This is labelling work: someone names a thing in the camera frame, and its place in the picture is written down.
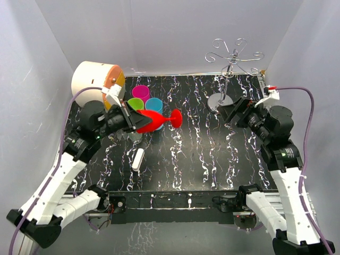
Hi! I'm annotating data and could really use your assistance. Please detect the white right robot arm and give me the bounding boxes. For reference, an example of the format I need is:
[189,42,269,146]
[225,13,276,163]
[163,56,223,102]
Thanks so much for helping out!
[218,97,335,254]

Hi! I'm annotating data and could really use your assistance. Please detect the black front base bar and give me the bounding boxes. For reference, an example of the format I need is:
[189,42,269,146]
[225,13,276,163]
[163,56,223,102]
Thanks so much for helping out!
[107,190,266,225]

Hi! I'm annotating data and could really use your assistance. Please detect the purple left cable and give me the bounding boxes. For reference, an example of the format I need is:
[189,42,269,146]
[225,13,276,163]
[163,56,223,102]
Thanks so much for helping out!
[7,87,104,255]

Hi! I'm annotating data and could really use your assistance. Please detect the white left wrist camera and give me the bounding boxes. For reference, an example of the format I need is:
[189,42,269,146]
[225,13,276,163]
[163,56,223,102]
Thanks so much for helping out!
[101,84,125,111]

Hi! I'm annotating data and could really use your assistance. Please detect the purple cable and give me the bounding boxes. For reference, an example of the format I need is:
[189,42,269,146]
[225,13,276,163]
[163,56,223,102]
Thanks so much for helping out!
[7,87,104,255]
[249,86,335,255]

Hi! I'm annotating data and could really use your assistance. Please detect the small white bar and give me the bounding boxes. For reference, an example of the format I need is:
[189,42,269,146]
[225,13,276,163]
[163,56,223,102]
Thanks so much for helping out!
[132,148,145,172]

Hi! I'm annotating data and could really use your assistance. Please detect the chrome wine glass rack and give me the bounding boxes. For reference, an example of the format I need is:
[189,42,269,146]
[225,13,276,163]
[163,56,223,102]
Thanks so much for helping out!
[205,38,265,114]

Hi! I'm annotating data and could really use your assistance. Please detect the clear champagne flute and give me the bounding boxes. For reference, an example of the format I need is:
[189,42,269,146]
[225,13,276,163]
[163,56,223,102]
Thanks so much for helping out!
[116,130,128,140]

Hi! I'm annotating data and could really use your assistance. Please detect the clear wine glass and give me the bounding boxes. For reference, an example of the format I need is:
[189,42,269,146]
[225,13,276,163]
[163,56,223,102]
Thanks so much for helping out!
[128,132,143,144]

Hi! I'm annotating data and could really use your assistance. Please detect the white orange cylinder drum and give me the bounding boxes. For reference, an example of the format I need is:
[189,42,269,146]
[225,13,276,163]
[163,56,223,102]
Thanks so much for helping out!
[71,61,125,110]

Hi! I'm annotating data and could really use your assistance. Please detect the red wine glass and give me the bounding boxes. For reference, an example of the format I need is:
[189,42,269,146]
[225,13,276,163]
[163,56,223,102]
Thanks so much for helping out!
[137,109,183,133]

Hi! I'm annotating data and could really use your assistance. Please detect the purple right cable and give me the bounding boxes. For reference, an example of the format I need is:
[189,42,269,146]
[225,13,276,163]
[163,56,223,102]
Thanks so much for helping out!
[249,86,335,255]

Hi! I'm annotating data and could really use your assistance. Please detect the pink wine glass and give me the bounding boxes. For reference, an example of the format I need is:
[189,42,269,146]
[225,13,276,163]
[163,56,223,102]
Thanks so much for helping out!
[132,85,150,102]

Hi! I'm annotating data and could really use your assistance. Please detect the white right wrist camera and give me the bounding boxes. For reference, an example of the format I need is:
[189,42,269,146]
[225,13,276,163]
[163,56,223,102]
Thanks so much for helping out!
[255,86,279,108]

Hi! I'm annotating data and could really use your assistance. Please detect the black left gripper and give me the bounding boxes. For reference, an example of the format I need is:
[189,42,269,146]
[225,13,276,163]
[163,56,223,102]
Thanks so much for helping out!
[96,100,154,139]

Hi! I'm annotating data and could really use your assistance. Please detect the green wine glass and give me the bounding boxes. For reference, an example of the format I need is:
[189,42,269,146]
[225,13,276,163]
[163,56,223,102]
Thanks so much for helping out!
[127,98,145,111]

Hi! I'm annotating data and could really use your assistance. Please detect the blue wine glass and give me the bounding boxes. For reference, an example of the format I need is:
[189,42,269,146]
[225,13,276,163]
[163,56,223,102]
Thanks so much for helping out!
[145,98,163,115]

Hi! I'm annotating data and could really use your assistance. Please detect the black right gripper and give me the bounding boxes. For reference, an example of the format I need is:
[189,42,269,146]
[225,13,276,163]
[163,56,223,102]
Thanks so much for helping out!
[217,96,271,142]

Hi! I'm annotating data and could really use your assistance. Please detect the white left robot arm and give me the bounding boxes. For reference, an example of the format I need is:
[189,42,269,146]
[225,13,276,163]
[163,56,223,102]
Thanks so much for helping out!
[6,100,183,249]

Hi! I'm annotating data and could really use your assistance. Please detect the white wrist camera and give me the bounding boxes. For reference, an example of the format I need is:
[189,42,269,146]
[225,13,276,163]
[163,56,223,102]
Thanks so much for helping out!
[101,84,125,111]
[255,86,279,108]

